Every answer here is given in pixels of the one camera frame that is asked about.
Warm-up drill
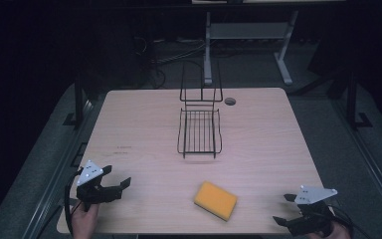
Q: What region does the person's left hand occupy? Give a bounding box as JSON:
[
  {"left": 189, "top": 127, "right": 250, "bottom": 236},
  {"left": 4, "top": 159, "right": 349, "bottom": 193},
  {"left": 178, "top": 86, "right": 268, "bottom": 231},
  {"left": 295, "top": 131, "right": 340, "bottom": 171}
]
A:
[{"left": 71, "top": 202, "right": 100, "bottom": 239}]

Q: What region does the black stand post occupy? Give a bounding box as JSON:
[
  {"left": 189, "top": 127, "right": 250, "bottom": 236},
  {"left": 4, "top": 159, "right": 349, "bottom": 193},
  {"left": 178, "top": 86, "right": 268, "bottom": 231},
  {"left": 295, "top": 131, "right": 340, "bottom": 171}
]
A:
[
  {"left": 345, "top": 70, "right": 374, "bottom": 129},
  {"left": 63, "top": 74, "right": 93, "bottom": 127}
]

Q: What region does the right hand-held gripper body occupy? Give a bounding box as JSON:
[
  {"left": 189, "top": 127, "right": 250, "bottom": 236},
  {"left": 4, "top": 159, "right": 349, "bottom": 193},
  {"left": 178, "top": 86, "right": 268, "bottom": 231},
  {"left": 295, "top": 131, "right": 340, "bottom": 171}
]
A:
[{"left": 287, "top": 184, "right": 339, "bottom": 237}]

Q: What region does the aluminium floor rail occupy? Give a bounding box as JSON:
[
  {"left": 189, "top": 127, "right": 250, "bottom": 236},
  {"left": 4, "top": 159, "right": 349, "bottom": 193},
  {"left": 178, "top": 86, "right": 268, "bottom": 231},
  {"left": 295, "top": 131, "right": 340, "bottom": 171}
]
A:
[
  {"left": 332, "top": 99, "right": 382, "bottom": 232},
  {"left": 21, "top": 99, "right": 96, "bottom": 239}
]

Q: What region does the bundle of floor cables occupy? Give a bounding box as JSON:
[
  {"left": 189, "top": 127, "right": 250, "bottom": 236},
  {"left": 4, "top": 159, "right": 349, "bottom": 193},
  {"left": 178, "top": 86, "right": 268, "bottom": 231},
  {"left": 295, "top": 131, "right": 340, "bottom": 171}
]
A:
[{"left": 131, "top": 35, "right": 211, "bottom": 90}]

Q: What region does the grey metal desk frame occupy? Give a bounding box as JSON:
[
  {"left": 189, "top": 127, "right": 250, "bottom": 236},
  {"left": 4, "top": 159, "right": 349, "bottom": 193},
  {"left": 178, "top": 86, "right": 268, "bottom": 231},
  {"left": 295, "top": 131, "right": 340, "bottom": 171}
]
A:
[{"left": 203, "top": 9, "right": 300, "bottom": 87}]

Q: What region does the person's right hand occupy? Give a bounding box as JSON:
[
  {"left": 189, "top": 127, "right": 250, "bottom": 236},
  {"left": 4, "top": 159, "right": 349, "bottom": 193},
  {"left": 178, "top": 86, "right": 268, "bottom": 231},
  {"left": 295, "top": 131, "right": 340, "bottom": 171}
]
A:
[{"left": 306, "top": 220, "right": 353, "bottom": 239}]

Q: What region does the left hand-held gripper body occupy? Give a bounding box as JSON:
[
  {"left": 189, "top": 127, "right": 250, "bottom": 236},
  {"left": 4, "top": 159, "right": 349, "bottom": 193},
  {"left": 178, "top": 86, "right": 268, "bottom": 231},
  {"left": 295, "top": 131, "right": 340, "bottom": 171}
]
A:
[{"left": 76, "top": 159, "right": 124, "bottom": 212}]

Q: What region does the yellow sponge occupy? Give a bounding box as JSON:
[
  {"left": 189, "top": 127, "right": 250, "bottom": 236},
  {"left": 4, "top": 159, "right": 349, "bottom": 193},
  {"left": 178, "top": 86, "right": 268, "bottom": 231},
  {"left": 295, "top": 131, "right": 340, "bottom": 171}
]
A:
[{"left": 193, "top": 180, "right": 239, "bottom": 222}]

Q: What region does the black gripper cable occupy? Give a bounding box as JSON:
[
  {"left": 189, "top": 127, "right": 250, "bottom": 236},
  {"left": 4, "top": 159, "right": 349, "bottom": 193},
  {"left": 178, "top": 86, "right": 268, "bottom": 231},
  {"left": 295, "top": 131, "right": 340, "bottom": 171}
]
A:
[
  {"left": 326, "top": 202, "right": 374, "bottom": 239},
  {"left": 64, "top": 168, "right": 85, "bottom": 237}
]

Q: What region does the black wire rack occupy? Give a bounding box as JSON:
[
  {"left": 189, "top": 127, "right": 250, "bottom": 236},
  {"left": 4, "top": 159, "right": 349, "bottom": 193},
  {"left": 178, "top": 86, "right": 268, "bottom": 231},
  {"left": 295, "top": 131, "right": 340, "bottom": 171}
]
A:
[{"left": 176, "top": 60, "right": 224, "bottom": 160}]

